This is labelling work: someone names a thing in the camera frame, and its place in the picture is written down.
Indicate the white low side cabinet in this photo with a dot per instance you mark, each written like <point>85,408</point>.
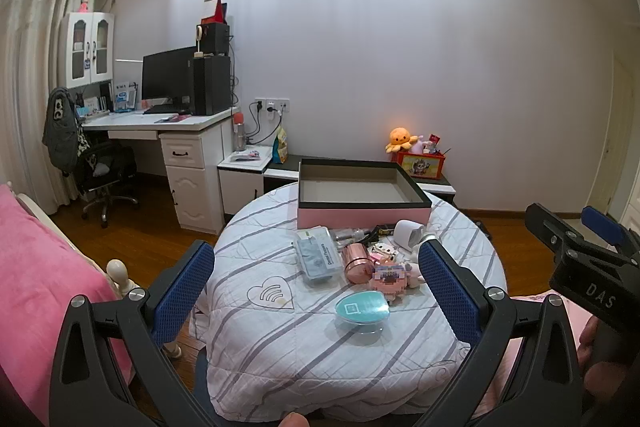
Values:
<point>240,177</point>

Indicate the red triangular item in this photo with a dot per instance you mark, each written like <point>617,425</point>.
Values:
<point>214,11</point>

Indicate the white cylindrical device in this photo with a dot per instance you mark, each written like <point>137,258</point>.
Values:
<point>408,234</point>

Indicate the pink blanket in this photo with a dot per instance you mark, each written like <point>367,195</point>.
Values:
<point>40,273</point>

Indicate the red-capped water bottle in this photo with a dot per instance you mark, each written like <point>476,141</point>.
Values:
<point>239,134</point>

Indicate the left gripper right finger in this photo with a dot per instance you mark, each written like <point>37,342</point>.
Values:
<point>544,387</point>

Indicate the pink block-built pig toy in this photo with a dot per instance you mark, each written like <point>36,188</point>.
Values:
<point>393,279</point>

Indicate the black office chair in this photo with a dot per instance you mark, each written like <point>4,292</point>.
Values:
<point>99,169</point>

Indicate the red toy storage box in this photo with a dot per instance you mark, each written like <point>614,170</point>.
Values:
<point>421,166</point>

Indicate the teal oval lidded container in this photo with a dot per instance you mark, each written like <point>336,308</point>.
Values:
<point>365,312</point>

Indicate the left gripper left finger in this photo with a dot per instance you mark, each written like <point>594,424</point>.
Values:
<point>87,387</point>

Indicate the black desktop computer tower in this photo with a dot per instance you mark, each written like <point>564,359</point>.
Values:
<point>211,85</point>

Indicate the white glass-door cabinet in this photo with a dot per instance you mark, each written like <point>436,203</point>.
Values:
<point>86,49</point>

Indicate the clear dental flosser box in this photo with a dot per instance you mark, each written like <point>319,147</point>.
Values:
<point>317,254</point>

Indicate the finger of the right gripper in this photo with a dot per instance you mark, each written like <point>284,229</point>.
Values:
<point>548,228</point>
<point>602,220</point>

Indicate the beige curtain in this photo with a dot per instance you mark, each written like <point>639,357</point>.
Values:
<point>29,72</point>

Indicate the white bed post knob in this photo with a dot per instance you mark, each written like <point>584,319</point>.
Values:
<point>118,273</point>

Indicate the white desk with drawers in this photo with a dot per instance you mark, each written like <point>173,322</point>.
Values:
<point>192,149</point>

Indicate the low black-top tv bench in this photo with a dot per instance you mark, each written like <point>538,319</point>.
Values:
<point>277,175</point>

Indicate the yellow blue small box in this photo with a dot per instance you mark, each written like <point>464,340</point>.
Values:
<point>385,230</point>

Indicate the black speaker box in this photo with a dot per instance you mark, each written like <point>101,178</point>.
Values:
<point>215,38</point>

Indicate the pink black storage box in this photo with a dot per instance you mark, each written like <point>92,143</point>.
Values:
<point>357,194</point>

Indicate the pink white block toy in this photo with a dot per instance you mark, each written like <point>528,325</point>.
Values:
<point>381,253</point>

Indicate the rose gold metallic cylinder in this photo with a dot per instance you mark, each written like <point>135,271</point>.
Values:
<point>358,266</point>

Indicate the orange octopus plush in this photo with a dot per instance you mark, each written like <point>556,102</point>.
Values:
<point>400,139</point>

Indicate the yellow blue snack bag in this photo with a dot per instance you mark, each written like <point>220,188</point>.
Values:
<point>280,147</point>

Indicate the white wall power strip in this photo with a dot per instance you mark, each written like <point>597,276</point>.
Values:
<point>282,105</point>

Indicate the white figurine toy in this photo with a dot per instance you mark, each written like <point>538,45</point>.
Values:
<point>425,238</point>

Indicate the person's right hand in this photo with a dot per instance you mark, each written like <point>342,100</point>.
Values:
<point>601,379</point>

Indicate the black computer monitor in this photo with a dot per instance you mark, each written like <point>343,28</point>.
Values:
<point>167,75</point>

